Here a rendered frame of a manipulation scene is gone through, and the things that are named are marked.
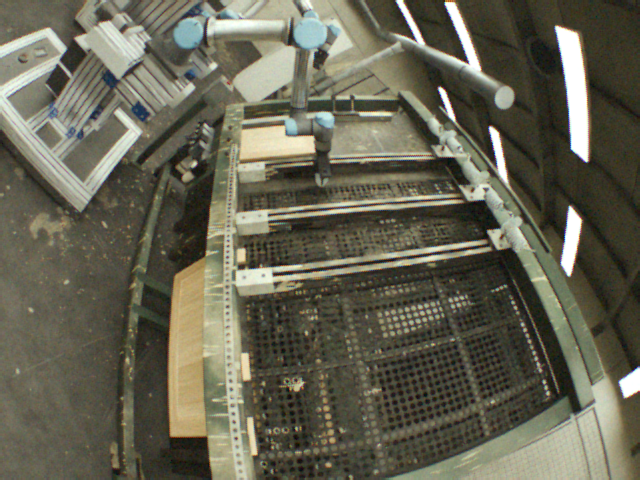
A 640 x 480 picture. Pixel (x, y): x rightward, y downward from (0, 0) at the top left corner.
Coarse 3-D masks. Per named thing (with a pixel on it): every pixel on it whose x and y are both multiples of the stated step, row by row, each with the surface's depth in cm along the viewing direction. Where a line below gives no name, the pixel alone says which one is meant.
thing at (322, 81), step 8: (336, 64) 643; (344, 64) 640; (352, 64) 643; (320, 72) 649; (328, 72) 643; (336, 72) 643; (312, 80) 659; (320, 80) 652; (328, 80) 634; (312, 88) 648; (320, 88) 644; (328, 88) 646; (280, 96) 664; (288, 96) 670; (312, 96) 659; (320, 96) 605
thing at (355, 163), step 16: (288, 160) 144; (304, 160) 145; (336, 160) 145; (352, 160) 145; (368, 160) 146; (384, 160) 147; (400, 160) 148; (416, 160) 150; (432, 160) 151; (240, 176) 140; (256, 176) 142; (272, 176) 144; (288, 176) 146
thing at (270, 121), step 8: (360, 112) 185; (368, 112) 186; (376, 112) 187; (384, 112) 187; (248, 120) 176; (256, 120) 176; (264, 120) 176; (272, 120) 176; (280, 120) 176; (336, 120) 183; (344, 120) 183; (352, 120) 184; (360, 120) 185; (368, 120) 186; (376, 120) 186; (384, 120) 187; (248, 128) 177
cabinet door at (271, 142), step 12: (252, 132) 170; (264, 132) 171; (276, 132) 171; (252, 144) 163; (264, 144) 163; (276, 144) 163; (288, 144) 163; (300, 144) 163; (312, 144) 163; (240, 156) 155; (252, 156) 155; (264, 156) 155; (276, 156) 156; (288, 156) 157
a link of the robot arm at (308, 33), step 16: (176, 32) 78; (192, 32) 79; (208, 32) 81; (224, 32) 83; (240, 32) 84; (256, 32) 85; (272, 32) 86; (288, 32) 85; (304, 32) 85; (320, 32) 86; (304, 48) 89
